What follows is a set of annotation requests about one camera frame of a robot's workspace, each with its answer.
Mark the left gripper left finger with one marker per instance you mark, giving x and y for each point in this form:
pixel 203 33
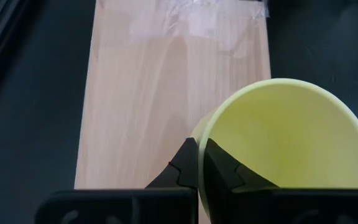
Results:
pixel 166 202

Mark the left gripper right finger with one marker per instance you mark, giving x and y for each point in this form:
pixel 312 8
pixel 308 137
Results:
pixel 225 193

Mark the pale yellow-green mug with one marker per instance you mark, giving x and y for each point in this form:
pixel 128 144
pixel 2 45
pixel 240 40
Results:
pixel 291 133

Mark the light wooden shelf board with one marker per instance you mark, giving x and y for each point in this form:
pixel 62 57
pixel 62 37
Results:
pixel 135 109

